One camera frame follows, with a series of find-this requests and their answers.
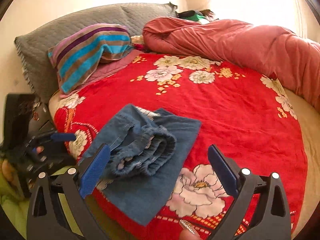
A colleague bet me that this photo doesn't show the blue denim lace-trimmed pants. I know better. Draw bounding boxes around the blue denim lace-trimmed pants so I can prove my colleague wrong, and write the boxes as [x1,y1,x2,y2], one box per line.
[80,104,201,226]

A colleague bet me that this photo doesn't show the green clothing item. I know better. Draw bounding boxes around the green clothing item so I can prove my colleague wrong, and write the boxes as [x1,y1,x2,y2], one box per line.
[177,9,218,24]

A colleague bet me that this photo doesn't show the left hand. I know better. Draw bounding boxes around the left hand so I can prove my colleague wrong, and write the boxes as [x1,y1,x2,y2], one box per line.
[1,158,19,187]

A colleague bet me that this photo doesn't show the right hand with glitter nail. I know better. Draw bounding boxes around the right hand with glitter nail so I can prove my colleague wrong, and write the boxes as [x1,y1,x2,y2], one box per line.
[179,219,202,240]

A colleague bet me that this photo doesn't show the light green sleeve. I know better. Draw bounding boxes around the light green sleeve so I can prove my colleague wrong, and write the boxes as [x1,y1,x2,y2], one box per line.
[1,171,82,239]

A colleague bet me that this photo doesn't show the grey quilted headboard cushion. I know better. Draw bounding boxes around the grey quilted headboard cushion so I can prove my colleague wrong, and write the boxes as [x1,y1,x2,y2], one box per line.
[14,3,177,103]

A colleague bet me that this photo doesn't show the striped towel pillow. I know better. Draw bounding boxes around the striped towel pillow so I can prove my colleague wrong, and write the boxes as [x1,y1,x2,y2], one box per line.
[47,23,133,94]

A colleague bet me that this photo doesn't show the pink quilted pillow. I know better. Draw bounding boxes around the pink quilted pillow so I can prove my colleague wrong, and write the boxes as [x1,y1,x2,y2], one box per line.
[58,49,142,99]

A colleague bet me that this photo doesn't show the red floral blanket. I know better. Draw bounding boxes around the red floral blanket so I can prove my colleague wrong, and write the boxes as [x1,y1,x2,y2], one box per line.
[54,54,307,239]

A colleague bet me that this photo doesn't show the tan bed sheet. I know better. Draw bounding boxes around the tan bed sheet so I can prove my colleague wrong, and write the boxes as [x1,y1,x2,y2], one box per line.
[285,89,320,239]

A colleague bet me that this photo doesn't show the pink-red quilted duvet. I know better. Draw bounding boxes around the pink-red quilted duvet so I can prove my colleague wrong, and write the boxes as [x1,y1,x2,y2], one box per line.
[143,17,319,111]

